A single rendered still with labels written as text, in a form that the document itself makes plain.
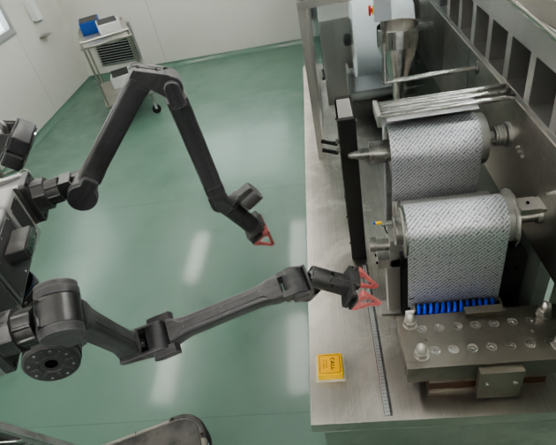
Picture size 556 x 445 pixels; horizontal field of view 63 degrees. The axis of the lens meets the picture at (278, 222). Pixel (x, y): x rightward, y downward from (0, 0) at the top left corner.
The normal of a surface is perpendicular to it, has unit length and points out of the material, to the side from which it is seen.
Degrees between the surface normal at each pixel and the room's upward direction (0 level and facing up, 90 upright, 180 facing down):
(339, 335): 0
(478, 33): 90
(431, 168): 92
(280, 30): 90
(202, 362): 0
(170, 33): 90
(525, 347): 0
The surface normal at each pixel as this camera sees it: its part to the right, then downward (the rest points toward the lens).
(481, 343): -0.18, -0.77
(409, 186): -0.03, 0.66
